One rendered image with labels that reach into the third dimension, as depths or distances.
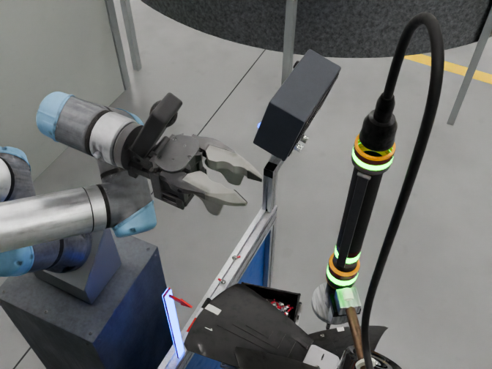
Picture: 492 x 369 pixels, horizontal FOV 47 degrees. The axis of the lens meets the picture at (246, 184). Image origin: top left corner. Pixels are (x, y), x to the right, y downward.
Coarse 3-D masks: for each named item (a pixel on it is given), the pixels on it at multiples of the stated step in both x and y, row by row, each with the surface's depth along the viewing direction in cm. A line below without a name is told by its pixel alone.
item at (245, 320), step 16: (240, 288) 123; (208, 304) 118; (224, 304) 118; (240, 304) 119; (256, 304) 119; (208, 320) 114; (224, 320) 115; (240, 320) 115; (256, 320) 115; (272, 320) 116; (288, 320) 116; (192, 336) 110; (208, 336) 111; (224, 336) 112; (240, 336) 112; (256, 336) 112; (272, 336) 112; (288, 336) 113; (304, 336) 113; (208, 352) 109; (224, 352) 109; (272, 352) 110; (288, 352) 110; (304, 352) 111
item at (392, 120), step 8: (376, 104) 55; (384, 104) 54; (392, 104) 54; (376, 112) 56; (384, 112) 55; (392, 112) 56; (368, 120) 57; (376, 120) 56; (384, 120) 56; (392, 120) 56; (368, 128) 57; (376, 128) 56; (384, 128) 56; (392, 128) 56; (360, 136) 59; (368, 136) 57; (376, 136) 56; (384, 136) 56; (392, 136) 57; (368, 144) 58; (376, 144) 57; (384, 144) 57; (392, 144) 58; (328, 288) 83; (328, 296) 84; (328, 304) 86
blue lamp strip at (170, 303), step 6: (168, 294) 119; (168, 300) 120; (168, 306) 122; (174, 306) 125; (168, 312) 124; (174, 312) 127; (174, 318) 128; (174, 324) 130; (174, 330) 131; (174, 336) 133; (180, 336) 137; (180, 342) 139; (180, 348) 141; (180, 354) 143
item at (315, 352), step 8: (312, 352) 111; (320, 352) 111; (328, 352) 111; (304, 360) 110; (312, 360) 110; (320, 360) 110; (328, 360) 110; (336, 360) 110; (320, 368) 109; (328, 368) 109; (336, 368) 109
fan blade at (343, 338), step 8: (336, 328) 141; (344, 328) 140; (376, 328) 136; (384, 328) 136; (312, 336) 139; (328, 336) 137; (336, 336) 135; (344, 336) 134; (376, 336) 129; (320, 344) 134; (328, 344) 132; (336, 344) 131; (344, 344) 129; (352, 344) 127; (376, 344) 124; (336, 352) 127
